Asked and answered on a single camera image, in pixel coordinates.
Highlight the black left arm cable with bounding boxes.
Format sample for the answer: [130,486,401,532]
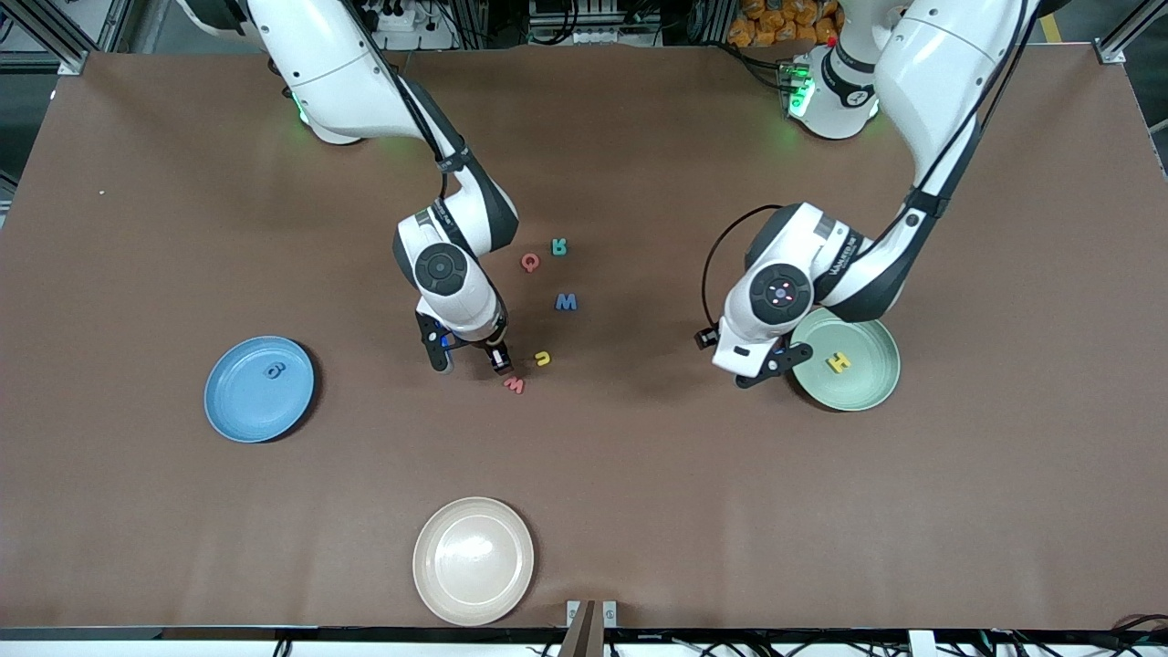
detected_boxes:
[701,0,1046,334]

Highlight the white power strip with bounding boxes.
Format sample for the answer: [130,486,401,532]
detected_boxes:
[365,0,457,51]

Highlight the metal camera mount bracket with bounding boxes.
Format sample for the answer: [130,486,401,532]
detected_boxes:
[558,600,619,657]

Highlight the green round plate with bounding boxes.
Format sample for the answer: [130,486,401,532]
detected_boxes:
[790,315,902,412]

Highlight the aluminium frame post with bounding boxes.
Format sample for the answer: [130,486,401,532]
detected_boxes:
[0,0,138,76]
[1095,0,1168,67]

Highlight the dark equipment cabinet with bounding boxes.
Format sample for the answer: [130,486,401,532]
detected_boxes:
[527,0,672,47]

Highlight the pile of orange packets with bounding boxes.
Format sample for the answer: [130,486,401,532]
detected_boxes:
[727,0,840,48]

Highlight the blue round plate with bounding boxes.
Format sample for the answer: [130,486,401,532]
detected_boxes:
[203,336,316,444]

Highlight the brown table cover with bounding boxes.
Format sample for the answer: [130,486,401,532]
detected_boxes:
[0,44,1168,631]

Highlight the black table edge rail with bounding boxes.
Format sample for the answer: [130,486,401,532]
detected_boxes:
[0,625,1168,657]

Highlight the beige round plate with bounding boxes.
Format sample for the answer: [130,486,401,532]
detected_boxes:
[412,496,536,627]

